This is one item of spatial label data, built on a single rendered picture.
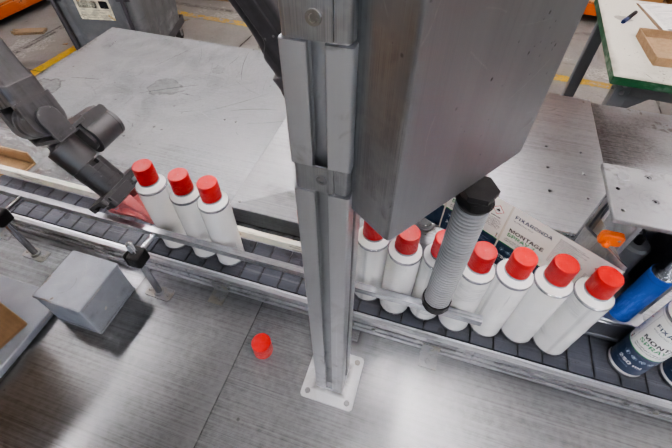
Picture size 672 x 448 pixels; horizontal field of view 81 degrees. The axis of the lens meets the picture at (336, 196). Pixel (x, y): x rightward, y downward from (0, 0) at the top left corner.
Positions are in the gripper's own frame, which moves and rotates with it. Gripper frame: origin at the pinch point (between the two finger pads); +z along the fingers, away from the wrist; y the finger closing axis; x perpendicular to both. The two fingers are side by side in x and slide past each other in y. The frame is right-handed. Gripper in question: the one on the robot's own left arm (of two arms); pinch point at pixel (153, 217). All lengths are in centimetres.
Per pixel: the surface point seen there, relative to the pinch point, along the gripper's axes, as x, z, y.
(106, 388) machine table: 2.2, 11.7, -27.6
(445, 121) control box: -66, -4, -15
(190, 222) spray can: -12.4, 2.8, -2.5
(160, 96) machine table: 34, -14, 49
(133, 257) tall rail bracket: -5.8, 0.3, -10.5
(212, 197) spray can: -21.2, 0.8, -1.4
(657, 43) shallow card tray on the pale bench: -86, 89, 140
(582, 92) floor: -47, 162, 239
